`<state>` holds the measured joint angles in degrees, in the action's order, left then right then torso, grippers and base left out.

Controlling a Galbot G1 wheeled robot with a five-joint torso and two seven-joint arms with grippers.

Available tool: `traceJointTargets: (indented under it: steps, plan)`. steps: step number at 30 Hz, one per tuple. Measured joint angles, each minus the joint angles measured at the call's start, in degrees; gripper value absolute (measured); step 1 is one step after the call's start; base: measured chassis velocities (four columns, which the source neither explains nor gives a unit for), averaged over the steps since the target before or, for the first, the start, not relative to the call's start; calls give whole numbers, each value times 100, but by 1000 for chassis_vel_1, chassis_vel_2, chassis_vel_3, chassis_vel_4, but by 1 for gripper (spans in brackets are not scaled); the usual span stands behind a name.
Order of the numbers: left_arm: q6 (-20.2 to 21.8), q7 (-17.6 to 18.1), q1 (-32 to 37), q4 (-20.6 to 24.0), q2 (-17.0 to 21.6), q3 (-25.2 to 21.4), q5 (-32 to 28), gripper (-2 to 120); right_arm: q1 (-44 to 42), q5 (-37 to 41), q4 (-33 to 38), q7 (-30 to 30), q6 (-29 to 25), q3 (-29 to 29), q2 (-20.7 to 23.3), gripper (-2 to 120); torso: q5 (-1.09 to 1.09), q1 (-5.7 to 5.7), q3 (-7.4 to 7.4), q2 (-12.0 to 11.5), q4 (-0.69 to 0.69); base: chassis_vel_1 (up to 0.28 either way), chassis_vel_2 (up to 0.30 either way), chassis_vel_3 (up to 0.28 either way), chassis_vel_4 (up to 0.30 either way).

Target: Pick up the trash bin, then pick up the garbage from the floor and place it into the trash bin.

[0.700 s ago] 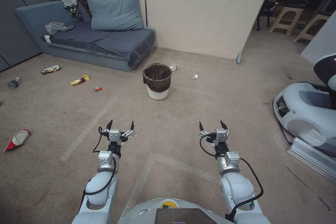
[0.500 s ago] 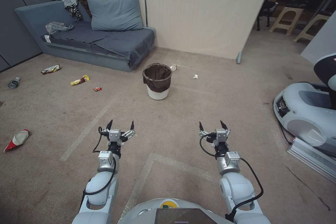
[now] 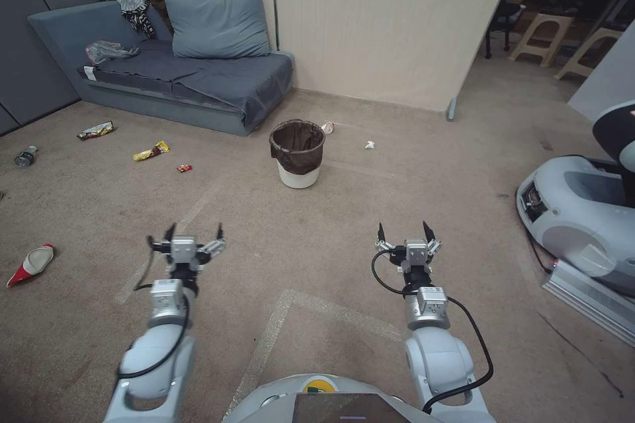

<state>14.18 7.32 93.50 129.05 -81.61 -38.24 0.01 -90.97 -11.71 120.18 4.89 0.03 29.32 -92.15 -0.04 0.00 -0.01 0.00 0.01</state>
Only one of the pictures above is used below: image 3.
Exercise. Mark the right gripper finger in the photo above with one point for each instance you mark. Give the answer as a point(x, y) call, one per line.
point(433, 244)
point(384, 243)

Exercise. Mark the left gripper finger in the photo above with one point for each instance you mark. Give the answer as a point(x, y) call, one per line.
point(171, 234)
point(212, 247)

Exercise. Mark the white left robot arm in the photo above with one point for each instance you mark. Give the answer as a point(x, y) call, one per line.
point(159, 353)

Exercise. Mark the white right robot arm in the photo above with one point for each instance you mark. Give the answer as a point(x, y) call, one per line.
point(436, 358)

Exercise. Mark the white plastic trash bin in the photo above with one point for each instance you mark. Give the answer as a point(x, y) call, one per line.
point(298, 179)

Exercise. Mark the small red wrapper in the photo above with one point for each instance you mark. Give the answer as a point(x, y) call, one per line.
point(184, 168)

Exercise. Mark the yellow snack wrapper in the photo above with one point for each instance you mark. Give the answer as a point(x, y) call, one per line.
point(151, 151)

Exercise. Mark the crumpled white paper ball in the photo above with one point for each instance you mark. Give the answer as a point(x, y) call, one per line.
point(370, 145)

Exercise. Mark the dark gold snack wrapper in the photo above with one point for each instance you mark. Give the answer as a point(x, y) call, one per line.
point(96, 131)

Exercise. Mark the crumpled white red wrapper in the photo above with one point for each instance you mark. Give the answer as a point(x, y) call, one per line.
point(328, 127)

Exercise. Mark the grey partition foot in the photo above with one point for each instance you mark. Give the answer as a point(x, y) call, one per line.
point(451, 110)

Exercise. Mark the red high-heel shoe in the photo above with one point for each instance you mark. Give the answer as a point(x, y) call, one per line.
point(32, 264)

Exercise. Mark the white robot front shell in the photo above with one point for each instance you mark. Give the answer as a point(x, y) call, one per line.
point(347, 405)

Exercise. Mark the grey white wheeled robot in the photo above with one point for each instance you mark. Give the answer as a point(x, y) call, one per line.
point(580, 210)

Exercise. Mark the dark grey bed sheet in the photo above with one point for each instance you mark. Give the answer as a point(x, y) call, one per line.
point(198, 73)

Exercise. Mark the clear plastic bottle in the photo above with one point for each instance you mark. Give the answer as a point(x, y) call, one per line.
point(25, 157)

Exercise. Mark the clear plastic bag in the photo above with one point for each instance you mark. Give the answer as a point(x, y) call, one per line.
point(106, 51)

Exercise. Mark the blue-grey pillow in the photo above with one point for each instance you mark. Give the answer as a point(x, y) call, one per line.
point(218, 26)

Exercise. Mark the blue-grey sofa bed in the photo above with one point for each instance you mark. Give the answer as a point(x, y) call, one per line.
point(69, 26)

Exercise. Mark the beige plastic stool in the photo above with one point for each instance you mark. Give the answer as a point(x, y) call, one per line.
point(543, 39)
point(593, 53)

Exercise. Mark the black white zebra garment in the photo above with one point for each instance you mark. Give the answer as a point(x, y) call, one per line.
point(134, 1)

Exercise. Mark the black office chair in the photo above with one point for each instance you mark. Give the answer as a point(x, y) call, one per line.
point(506, 16)

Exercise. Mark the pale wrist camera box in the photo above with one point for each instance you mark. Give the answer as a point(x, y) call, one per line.
point(415, 252)
point(183, 250)

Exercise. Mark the silver aluminium rail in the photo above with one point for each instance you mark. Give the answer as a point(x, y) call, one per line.
point(590, 294)

